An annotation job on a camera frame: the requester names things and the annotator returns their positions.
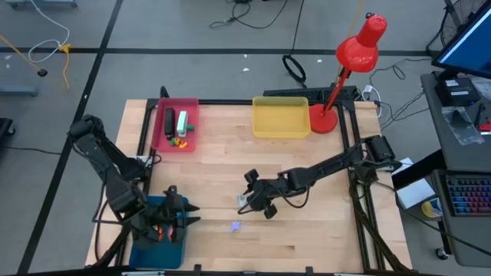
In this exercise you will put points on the black floor fan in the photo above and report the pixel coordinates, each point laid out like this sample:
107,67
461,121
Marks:
454,19

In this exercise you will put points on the computer monitor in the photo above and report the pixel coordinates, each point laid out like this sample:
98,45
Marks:
470,51

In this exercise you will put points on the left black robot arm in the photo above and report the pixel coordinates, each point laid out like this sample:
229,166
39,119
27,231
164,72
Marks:
111,172

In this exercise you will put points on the white box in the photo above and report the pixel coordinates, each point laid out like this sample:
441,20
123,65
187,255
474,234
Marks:
416,193

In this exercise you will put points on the black equipment base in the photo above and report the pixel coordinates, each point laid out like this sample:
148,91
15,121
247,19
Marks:
5,128

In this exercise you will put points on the green mini stapler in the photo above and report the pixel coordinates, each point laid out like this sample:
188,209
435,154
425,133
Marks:
190,127

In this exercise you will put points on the white power adapter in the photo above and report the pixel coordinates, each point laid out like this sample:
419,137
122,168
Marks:
367,91

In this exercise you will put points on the red tool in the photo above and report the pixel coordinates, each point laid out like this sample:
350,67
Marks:
485,125

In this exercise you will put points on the black table frame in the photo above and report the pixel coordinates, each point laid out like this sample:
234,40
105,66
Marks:
226,102

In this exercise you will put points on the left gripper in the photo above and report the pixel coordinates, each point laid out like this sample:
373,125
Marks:
153,216

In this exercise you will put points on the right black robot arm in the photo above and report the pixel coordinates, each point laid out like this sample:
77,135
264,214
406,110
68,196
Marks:
330,165

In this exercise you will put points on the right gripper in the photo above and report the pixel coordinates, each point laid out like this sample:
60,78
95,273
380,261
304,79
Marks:
268,189

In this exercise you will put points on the yellow plastic bin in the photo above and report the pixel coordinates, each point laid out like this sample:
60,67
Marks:
280,119

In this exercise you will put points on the orange mini stapler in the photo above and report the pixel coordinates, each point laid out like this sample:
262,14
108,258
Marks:
183,145

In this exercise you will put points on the grey keyboard shelf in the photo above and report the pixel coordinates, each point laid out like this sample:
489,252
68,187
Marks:
472,237

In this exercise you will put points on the grey desk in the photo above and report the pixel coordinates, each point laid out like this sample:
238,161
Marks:
437,130

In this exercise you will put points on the pink plastic bin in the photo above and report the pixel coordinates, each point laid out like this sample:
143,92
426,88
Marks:
193,109

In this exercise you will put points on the black mini computer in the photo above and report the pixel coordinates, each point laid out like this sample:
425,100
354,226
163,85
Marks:
456,92

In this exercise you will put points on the black stapler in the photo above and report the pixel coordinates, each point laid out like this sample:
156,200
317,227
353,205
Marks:
170,122

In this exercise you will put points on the purple staple remover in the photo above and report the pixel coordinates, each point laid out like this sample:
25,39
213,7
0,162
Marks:
234,227

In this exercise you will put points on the red desk lamp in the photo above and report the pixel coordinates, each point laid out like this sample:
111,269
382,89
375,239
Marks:
356,51

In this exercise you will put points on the clear plastic bag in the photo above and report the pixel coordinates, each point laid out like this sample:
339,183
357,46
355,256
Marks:
460,122

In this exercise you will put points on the grey staple remover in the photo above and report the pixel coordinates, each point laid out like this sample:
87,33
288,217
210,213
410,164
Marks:
240,199

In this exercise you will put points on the backlit keyboard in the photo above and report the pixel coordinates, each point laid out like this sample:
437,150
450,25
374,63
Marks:
470,195

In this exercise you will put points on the mint green stapler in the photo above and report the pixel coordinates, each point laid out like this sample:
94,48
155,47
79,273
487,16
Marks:
182,123

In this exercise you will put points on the blue plastic bin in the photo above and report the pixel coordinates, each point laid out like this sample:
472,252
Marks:
157,258

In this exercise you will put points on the yellow mini stapler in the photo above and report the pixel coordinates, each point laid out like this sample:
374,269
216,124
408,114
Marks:
176,141

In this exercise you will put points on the grey cart base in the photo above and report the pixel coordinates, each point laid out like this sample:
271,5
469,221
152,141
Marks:
17,91
38,4

